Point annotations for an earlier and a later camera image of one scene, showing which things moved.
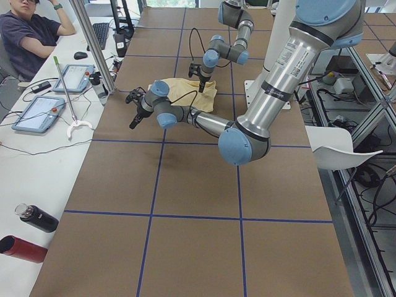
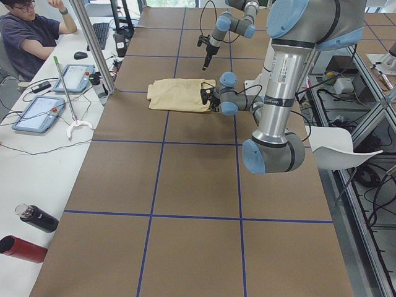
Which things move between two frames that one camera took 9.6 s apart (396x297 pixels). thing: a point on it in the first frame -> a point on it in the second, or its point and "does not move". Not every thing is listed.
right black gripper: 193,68 -> 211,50
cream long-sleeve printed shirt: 185,92 does not move
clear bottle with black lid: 96,81 does not move
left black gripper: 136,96 -> 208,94
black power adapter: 41,86 does not move
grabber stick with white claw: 73,121 does not move
